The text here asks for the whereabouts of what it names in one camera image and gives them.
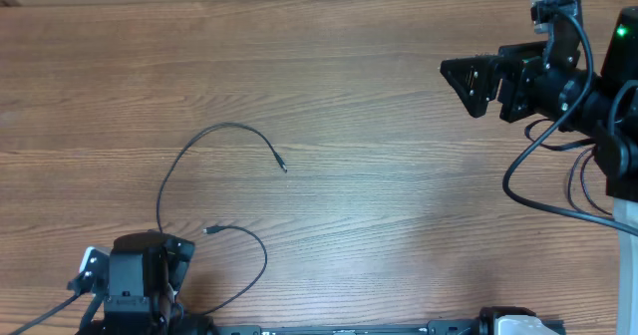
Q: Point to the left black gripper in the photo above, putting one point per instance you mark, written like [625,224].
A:
[177,263]

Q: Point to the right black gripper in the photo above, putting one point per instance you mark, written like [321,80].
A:
[513,66]

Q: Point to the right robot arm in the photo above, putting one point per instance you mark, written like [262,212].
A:
[605,113]

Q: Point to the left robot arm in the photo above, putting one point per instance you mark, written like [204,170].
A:
[156,314]

